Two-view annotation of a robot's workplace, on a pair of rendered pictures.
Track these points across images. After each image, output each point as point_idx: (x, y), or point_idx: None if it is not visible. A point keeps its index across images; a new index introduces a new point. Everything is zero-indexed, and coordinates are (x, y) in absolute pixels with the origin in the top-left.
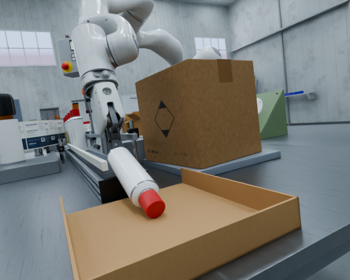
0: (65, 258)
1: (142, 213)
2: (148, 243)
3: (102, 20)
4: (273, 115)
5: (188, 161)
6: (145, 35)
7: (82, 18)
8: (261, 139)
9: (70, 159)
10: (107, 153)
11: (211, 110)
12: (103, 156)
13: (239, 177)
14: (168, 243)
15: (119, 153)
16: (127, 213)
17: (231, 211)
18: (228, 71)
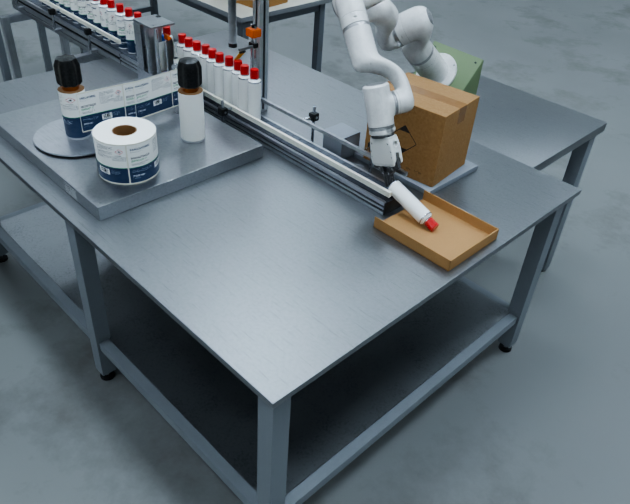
0: (412, 251)
1: (422, 227)
2: (442, 245)
3: (383, 66)
4: (465, 91)
5: (420, 178)
6: (369, 8)
7: (363, 57)
8: None
9: (242, 129)
10: (262, 110)
11: (447, 146)
12: (322, 151)
13: (456, 196)
14: (450, 245)
15: (400, 187)
16: (413, 226)
17: (467, 229)
18: (463, 114)
